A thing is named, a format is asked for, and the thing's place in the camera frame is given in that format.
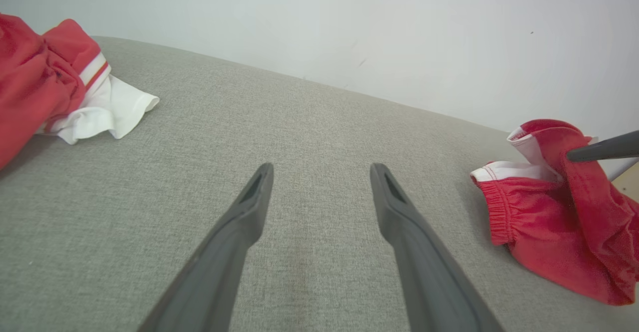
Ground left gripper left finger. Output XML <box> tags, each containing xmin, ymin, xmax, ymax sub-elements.
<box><xmin>137</xmin><ymin>162</ymin><xmax>275</xmax><ymax>332</ymax></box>

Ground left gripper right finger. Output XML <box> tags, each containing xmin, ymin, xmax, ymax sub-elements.
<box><xmin>370</xmin><ymin>162</ymin><xmax>505</xmax><ymax>332</ymax></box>

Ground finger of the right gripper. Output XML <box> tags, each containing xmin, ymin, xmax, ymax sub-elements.
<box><xmin>567</xmin><ymin>130</ymin><xmax>639</xmax><ymax>163</ymax></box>

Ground red basketball shorts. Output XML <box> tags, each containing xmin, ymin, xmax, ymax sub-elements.
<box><xmin>470</xmin><ymin>119</ymin><xmax>639</xmax><ymax>306</ymax></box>

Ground red and white jersey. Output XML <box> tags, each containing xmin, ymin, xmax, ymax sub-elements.
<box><xmin>0</xmin><ymin>12</ymin><xmax>160</xmax><ymax>171</ymax></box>

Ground grey fabric sofa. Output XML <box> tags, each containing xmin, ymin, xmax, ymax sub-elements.
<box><xmin>0</xmin><ymin>36</ymin><xmax>639</xmax><ymax>332</ymax></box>

